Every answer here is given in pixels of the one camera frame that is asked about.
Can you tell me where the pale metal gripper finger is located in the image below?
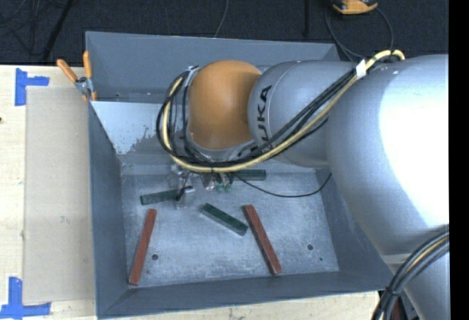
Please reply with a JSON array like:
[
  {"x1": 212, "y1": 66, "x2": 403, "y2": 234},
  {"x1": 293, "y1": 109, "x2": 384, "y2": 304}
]
[
  {"x1": 167, "y1": 171, "x2": 186, "y2": 190},
  {"x1": 174, "y1": 186, "x2": 196, "y2": 210}
]

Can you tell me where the dark green flat block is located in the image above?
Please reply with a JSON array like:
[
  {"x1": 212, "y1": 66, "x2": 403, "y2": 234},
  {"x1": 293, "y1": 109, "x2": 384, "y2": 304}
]
[
  {"x1": 139, "y1": 189, "x2": 184, "y2": 206},
  {"x1": 233, "y1": 168, "x2": 267, "y2": 182},
  {"x1": 199, "y1": 202, "x2": 250, "y2": 237}
]

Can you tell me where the red-brown flat block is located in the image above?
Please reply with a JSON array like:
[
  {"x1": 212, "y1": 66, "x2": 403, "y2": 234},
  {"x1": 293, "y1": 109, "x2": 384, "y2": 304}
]
[
  {"x1": 241, "y1": 204, "x2": 284, "y2": 277},
  {"x1": 128, "y1": 208, "x2": 158, "y2": 287}
]

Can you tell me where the grey metal bin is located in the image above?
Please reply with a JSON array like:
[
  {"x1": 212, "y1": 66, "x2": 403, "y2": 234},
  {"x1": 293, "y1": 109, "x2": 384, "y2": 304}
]
[{"x1": 84, "y1": 31, "x2": 395, "y2": 320}]

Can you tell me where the pale wood flat board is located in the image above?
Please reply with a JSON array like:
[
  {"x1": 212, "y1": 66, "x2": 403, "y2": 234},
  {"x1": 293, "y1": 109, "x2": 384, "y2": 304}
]
[{"x1": 22, "y1": 86, "x2": 97, "y2": 305}]

